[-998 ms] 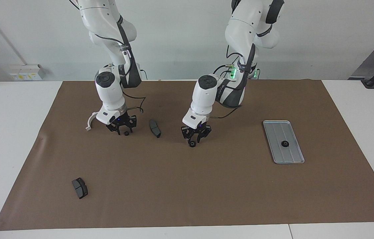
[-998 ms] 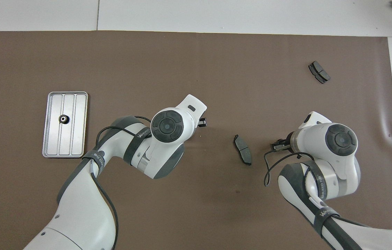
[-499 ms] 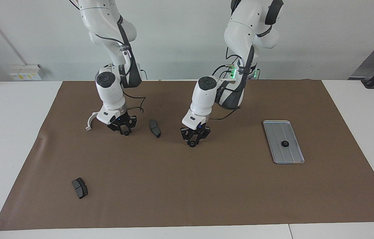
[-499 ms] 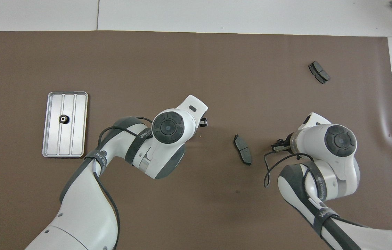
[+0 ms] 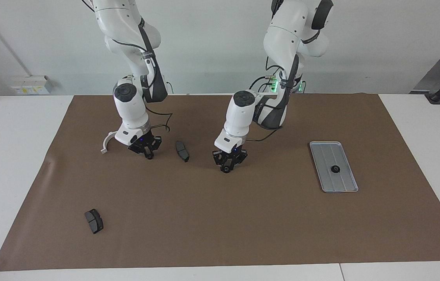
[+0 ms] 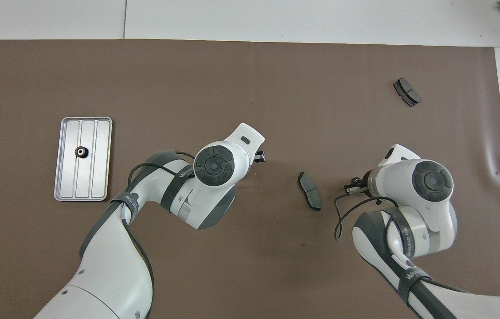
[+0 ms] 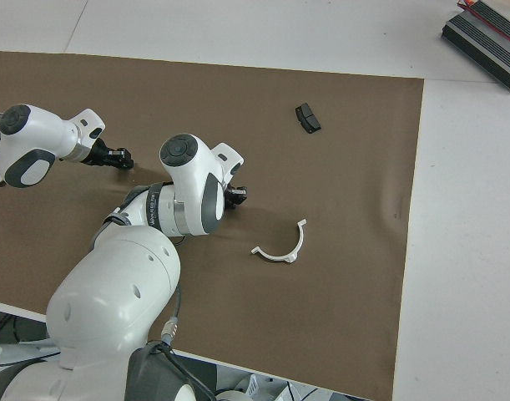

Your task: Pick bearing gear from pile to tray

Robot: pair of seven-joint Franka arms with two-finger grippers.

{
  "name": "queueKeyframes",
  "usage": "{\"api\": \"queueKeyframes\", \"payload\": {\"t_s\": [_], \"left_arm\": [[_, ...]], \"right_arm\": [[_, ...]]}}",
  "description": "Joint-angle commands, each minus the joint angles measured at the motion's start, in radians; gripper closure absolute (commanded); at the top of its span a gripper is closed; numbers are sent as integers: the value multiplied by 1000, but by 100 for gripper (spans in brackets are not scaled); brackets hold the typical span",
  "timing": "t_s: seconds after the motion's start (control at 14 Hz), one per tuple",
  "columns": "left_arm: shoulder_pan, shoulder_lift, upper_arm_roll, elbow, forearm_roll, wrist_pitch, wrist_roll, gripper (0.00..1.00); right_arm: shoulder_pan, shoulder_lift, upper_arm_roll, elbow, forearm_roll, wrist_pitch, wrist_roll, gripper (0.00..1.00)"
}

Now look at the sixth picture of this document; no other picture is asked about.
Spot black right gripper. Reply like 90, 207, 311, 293
254, 151, 373, 195

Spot silver ribbed metal tray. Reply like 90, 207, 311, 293
54, 117, 113, 202

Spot grey single brake pad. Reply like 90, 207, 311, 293
298, 171, 322, 212

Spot brown paper table mat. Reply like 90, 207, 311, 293
0, 39, 500, 319

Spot dark stacked brake pad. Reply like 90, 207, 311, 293
393, 78, 422, 108

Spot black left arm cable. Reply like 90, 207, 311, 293
121, 152, 195, 319

